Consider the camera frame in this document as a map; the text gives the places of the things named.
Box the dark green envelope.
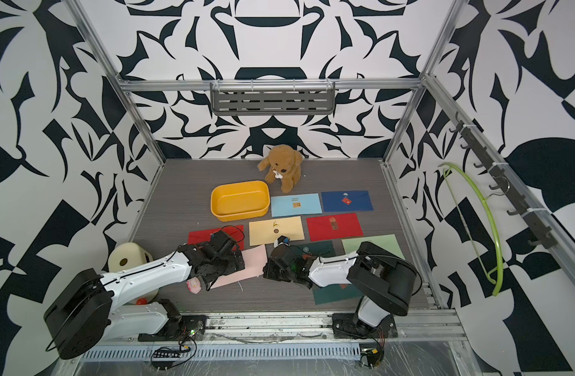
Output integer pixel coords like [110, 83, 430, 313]
[295, 241, 335, 257]
[312, 285, 363, 305]

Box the yellow envelope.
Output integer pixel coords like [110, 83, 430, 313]
[249, 216, 306, 247]

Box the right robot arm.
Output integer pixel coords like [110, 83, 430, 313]
[263, 237, 423, 339]

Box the dark green envelope lower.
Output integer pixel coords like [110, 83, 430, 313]
[312, 285, 363, 305]

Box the dark blue envelope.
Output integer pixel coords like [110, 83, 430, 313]
[320, 191, 374, 212]

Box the yellow plastic storage box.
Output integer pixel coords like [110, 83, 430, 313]
[211, 180, 270, 222]

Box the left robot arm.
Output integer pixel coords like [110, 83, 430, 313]
[44, 230, 245, 360]

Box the small pink toy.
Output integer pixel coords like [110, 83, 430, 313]
[186, 277, 202, 294]

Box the dark green envelope upper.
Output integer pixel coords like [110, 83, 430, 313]
[295, 241, 335, 257]

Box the black wall hook rail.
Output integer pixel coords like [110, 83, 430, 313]
[453, 112, 558, 249]

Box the grey metal wall shelf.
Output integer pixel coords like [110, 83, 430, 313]
[210, 80, 337, 116]

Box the green plastic hanger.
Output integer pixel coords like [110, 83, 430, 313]
[439, 162, 504, 297]

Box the cream plastic container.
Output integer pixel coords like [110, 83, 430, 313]
[107, 242, 158, 305]

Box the red envelope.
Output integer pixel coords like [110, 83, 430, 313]
[188, 225, 245, 250]
[306, 213, 363, 242]

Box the light blue envelope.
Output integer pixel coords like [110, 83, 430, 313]
[271, 194, 323, 218]

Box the light green envelope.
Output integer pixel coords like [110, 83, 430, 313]
[342, 234, 405, 259]

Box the brown plush dog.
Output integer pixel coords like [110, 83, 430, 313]
[258, 145, 304, 194]

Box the pink envelope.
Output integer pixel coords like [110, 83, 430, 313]
[212, 245, 267, 289]

